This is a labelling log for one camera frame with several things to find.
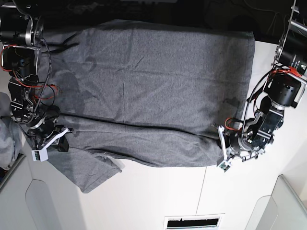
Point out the dark grey t-shirt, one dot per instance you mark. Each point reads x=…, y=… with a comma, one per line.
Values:
x=145, y=92

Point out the right white bin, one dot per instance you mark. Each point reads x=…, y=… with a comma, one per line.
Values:
x=282, y=210

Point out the left white bin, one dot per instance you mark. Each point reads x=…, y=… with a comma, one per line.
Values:
x=25, y=203

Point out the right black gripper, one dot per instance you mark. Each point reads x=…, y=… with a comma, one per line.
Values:
x=49, y=133

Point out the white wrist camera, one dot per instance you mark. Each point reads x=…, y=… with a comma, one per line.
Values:
x=39, y=155
x=224, y=165

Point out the light grey clothes pile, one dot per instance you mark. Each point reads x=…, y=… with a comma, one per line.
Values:
x=10, y=135

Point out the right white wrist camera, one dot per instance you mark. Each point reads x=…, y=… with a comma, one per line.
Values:
x=39, y=155

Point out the white bin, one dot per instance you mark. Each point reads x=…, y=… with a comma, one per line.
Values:
x=25, y=203
x=282, y=210

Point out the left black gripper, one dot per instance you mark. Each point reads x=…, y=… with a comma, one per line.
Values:
x=246, y=144

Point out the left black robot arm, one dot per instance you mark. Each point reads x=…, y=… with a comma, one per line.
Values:
x=284, y=86

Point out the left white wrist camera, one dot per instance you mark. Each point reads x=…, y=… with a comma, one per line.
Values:
x=224, y=165

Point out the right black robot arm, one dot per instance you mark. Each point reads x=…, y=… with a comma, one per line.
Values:
x=21, y=34

